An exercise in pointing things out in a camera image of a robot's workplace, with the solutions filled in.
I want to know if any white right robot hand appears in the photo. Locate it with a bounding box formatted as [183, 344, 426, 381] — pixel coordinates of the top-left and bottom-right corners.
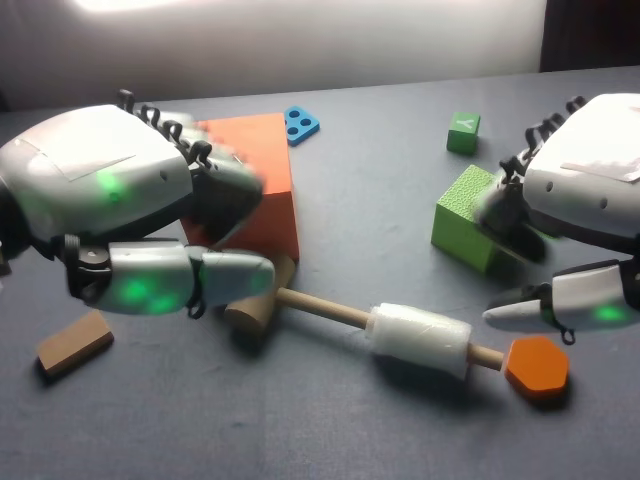
[472, 93, 640, 346]

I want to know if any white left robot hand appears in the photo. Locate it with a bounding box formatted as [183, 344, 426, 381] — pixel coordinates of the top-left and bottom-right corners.
[0, 88, 277, 320]

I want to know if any large orange block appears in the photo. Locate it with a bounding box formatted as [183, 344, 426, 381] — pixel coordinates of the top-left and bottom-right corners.
[180, 113, 301, 262]

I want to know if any wooden mallet with white wrap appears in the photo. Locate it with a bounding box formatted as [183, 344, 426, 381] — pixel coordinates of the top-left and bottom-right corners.
[223, 253, 505, 384]

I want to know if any green textured block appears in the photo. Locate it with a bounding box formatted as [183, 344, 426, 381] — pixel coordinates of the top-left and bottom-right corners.
[430, 164, 526, 275]

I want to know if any plain wooden rectangular block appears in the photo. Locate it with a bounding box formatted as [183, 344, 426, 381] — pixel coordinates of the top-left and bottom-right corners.
[35, 309, 115, 377]

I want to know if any orange hexagon block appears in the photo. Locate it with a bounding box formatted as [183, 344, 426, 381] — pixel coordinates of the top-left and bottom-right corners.
[503, 335, 572, 405]

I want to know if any blue triangle with holes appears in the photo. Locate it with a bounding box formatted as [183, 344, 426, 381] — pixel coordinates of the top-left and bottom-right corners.
[283, 105, 321, 147]

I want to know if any green letter cube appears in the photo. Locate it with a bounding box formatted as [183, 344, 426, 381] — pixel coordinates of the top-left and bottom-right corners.
[446, 112, 482, 154]

